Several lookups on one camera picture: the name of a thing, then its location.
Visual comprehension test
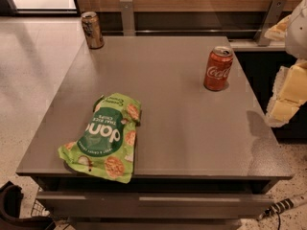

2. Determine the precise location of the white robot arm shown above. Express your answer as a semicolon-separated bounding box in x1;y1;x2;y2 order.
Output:
265;0;307;127

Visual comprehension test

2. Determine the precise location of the gold brown soda can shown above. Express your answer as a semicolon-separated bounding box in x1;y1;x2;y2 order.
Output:
82;11;105;49

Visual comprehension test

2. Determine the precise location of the right metal bracket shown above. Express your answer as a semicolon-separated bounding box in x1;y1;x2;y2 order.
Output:
254;0;287;47

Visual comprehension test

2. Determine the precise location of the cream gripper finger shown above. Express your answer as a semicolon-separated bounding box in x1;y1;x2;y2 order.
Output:
265;15;290;41
266;66;300;127

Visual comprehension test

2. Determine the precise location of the metal bracket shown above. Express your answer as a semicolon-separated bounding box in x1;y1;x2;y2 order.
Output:
120;0;135;36
254;0;287;47

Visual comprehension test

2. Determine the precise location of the orange Coca-Cola can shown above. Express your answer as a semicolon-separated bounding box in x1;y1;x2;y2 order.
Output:
203;46;233;91

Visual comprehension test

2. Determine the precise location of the black object with wire basket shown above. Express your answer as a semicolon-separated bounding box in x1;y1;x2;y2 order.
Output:
0;181;56;230

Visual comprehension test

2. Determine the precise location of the left metal bracket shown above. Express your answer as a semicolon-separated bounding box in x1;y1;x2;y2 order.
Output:
120;0;135;36

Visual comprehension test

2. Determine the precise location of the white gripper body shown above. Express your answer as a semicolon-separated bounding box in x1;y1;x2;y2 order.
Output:
278;59;307;105

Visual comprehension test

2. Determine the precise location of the green rice chip bag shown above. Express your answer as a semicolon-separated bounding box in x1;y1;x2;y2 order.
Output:
58;93;141;184

